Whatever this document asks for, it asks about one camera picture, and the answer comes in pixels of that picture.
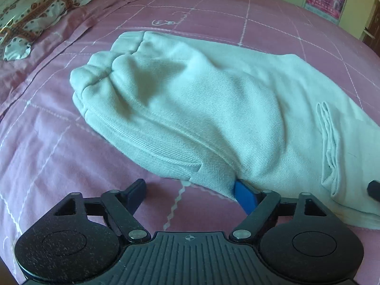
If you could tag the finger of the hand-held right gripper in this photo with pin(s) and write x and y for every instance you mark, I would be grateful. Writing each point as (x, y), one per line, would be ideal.
(374, 189)

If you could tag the white pants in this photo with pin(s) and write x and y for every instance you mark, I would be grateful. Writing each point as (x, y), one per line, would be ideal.
(207, 107)

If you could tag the heart print pillow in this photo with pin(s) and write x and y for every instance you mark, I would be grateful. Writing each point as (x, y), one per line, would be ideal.
(35, 12)

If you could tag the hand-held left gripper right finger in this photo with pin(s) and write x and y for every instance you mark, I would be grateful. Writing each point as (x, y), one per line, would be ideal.
(245, 197)

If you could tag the bed with pink checked sheet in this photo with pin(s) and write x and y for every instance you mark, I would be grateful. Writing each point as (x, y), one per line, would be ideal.
(59, 142)

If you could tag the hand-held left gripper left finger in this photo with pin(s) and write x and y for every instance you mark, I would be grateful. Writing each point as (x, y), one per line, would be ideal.
(136, 189)

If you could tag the brown wooden door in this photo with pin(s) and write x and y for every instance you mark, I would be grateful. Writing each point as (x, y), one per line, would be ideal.
(373, 20)

